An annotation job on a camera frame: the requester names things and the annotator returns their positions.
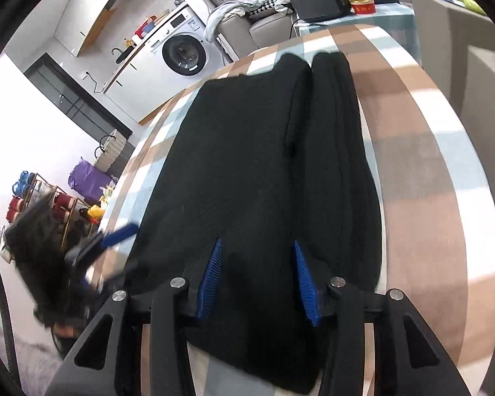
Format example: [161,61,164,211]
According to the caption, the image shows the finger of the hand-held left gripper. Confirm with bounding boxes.
[86,259,140,294]
[66,223,141,265]

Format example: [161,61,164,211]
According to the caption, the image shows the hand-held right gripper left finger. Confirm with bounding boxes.
[45,237,225,396]

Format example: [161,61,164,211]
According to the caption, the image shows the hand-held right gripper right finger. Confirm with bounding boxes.
[293,240,471,396]

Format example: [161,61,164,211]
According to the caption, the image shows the black knit sweater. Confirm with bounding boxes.
[126,51,384,394]

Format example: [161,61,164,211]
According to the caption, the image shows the metal shoe rack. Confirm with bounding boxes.
[6,169,91,248]

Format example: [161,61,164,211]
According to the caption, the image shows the purple bag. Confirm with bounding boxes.
[68,157,114,205]

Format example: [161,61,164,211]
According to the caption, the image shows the woven laundry basket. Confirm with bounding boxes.
[94,129,128,174]

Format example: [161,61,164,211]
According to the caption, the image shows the grey fluffy rug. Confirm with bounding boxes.
[0,322,67,396]

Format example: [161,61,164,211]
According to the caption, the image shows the black glass door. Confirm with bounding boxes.
[25,53,133,141]

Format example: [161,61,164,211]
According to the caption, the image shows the white lower cabinets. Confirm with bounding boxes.
[103,41,182,124]

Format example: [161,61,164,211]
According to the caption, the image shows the checkered tablecloth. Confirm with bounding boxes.
[103,22,495,396]

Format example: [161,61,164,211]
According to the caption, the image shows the white washing machine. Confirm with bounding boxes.
[148,2,223,77]

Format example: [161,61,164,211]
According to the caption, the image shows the white upper cabinet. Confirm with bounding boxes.
[51,0,157,56]

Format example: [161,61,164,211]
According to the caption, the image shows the grey sofa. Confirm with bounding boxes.
[200,0,302,67]

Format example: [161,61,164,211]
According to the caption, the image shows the light grey garment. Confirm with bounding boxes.
[206,0,252,38]

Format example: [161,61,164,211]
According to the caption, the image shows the striped teal table cover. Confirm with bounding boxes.
[293,2,421,67]

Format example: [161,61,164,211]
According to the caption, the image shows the houndstooth cushion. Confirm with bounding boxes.
[247,0,279,19]

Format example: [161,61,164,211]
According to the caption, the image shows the black countertop oven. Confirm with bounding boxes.
[284,0,352,22]

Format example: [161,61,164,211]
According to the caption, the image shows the tall grey cabinet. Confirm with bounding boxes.
[408,0,491,71]

